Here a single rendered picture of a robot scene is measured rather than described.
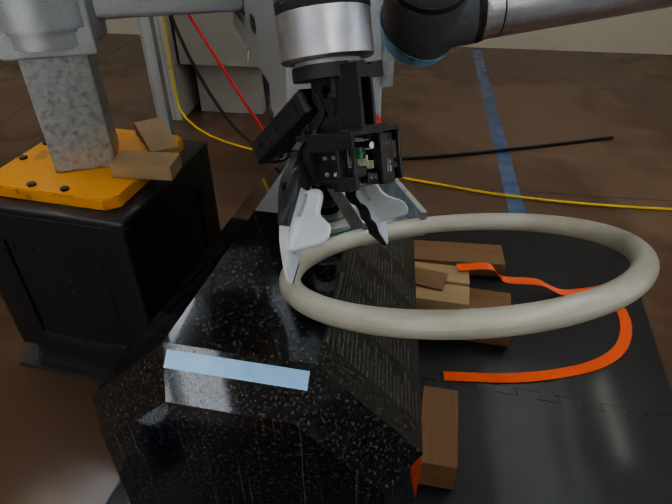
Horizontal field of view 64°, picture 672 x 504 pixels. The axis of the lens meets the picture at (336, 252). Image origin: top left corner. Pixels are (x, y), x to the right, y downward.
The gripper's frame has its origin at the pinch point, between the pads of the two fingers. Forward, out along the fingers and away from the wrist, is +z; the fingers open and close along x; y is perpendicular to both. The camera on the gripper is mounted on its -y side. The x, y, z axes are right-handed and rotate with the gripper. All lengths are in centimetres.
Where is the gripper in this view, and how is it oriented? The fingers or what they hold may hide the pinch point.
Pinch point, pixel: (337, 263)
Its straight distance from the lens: 57.6
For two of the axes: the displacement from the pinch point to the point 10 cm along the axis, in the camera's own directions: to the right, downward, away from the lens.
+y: 7.3, 0.9, -6.8
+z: 1.2, 9.6, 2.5
